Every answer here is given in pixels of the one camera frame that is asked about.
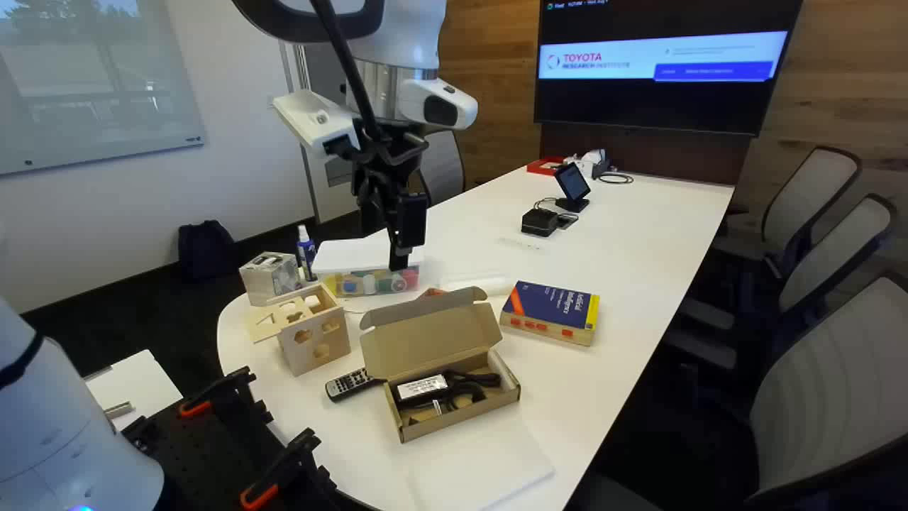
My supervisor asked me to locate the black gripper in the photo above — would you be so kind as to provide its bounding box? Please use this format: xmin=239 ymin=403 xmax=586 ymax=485
xmin=349 ymin=121 xmax=432 ymax=277

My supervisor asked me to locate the brown cardboard box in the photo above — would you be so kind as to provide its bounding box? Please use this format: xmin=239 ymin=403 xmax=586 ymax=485
xmin=358 ymin=285 xmax=525 ymax=446

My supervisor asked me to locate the grey tissue box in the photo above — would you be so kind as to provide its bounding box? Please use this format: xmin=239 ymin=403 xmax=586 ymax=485
xmin=236 ymin=250 xmax=305 ymax=311

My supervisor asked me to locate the wooden shape sorter box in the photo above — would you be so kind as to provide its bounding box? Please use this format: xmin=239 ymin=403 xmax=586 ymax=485
xmin=271 ymin=282 xmax=354 ymax=379

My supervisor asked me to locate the small black box device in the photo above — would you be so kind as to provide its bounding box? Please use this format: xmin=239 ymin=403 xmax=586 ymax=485
xmin=520 ymin=207 xmax=561 ymax=238

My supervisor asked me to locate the blue and orange book box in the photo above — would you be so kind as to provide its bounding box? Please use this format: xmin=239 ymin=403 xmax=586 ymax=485
xmin=497 ymin=278 xmax=603 ymax=349

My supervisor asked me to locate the plastic container with white lid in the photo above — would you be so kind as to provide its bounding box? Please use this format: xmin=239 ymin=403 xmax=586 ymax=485
xmin=310 ymin=229 xmax=422 ymax=302

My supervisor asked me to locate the small blue spray bottle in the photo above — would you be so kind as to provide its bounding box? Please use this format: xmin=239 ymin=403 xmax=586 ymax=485
xmin=294 ymin=221 xmax=318 ymax=285

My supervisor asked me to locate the black remote control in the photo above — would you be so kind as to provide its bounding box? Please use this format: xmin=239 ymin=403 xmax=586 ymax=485
xmin=322 ymin=370 xmax=386 ymax=403

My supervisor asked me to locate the black bag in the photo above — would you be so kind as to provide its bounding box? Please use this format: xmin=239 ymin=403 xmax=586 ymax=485
xmin=175 ymin=219 xmax=239 ymax=285

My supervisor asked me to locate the small white item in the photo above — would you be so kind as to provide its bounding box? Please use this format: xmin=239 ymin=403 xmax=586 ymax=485
xmin=569 ymin=149 xmax=612 ymax=182

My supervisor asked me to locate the flat white plastic bag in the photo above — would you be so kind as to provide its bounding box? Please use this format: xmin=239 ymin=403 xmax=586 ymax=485
xmin=405 ymin=416 xmax=559 ymax=511

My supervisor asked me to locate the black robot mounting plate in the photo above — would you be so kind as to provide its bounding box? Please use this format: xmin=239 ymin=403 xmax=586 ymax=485
xmin=122 ymin=379 xmax=381 ymax=511

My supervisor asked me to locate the white side surface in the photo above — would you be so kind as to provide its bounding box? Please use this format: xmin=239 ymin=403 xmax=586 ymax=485
xmin=81 ymin=348 xmax=185 ymax=434

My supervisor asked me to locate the black clamp with orange handle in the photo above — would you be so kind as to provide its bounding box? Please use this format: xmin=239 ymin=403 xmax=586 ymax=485
xmin=175 ymin=365 xmax=257 ymax=424
xmin=236 ymin=426 xmax=322 ymax=511

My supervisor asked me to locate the wall-mounted TV screen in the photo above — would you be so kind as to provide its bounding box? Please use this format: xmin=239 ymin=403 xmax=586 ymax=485
xmin=534 ymin=0 xmax=805 ymax=138

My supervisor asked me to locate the wall whiteboard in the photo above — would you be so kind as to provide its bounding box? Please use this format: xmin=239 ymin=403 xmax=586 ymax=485
xmin=0 ymin=0 xmax=207 ymax=179

